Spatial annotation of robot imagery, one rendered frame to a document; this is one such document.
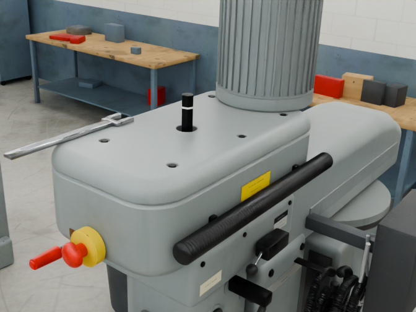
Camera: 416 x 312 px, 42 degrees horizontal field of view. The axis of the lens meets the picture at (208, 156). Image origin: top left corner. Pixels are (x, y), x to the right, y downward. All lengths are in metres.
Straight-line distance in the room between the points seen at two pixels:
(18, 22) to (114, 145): 7.52
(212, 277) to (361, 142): 0.64
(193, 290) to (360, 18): 4.58
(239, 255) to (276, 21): 0.42
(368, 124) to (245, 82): 0.53
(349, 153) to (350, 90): 3.55
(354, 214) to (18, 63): 7.36
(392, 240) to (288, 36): 0.41
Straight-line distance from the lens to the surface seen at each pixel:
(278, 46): 1.02
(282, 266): 1.17
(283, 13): 1.01
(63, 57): 8.15
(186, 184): 0.77
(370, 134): 1.47
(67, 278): 3.86
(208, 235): 0.79
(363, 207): 1.47
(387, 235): 1.05
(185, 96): 0.92
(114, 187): 0.77
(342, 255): 1.35
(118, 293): 3.40
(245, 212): 0.86
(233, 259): 0.97
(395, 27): 5.21
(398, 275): 1.08
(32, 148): 0.86
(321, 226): 1.21
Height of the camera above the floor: 2.21
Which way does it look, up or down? 23 degrees down
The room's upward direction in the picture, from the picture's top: 2 degrees clockwise
